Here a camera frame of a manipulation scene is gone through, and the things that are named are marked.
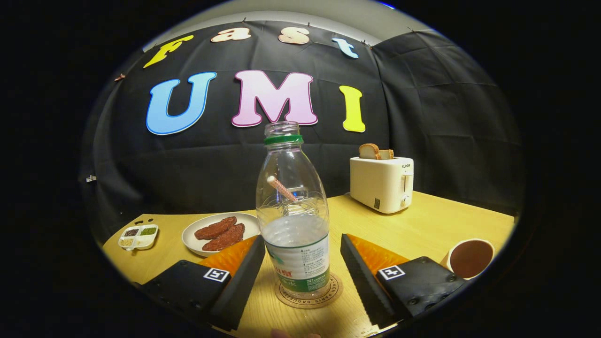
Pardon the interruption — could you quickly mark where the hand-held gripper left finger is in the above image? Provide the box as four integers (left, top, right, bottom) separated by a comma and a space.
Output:
141, 235, 266, 332

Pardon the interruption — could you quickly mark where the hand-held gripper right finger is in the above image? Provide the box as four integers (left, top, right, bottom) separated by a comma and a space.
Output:
340, 233, 470, 329

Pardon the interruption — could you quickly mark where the round wooden coaster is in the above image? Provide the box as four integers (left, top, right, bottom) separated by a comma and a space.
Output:
275, 272, 344, 309

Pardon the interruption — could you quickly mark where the clear plastic bottle green label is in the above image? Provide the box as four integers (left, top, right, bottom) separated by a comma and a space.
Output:
255, 121, 331, 299

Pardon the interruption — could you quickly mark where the beige cup with wooden handle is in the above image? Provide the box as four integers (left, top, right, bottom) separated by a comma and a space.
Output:
444, 238, 495, 280

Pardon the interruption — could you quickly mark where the brown meat piece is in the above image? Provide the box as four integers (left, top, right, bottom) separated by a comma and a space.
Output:
202, 223, 246, 252
194, 216, 238, 240

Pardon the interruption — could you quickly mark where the white round plate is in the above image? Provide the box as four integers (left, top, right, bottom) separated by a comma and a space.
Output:
182, 212, 261, 257

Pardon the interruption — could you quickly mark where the wooden table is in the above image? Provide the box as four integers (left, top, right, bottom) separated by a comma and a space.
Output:
102, 190, 516, 338

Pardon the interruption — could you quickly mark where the cream toaster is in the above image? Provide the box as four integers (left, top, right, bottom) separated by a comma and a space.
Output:
350, 156, 415, 215

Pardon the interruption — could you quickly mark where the white divided condiment tray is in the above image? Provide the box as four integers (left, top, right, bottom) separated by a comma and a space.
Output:
118, 224, 159, 251

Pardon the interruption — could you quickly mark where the black backdrop cloth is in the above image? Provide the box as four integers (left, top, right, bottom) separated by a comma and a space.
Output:
80, 20, 524, 245

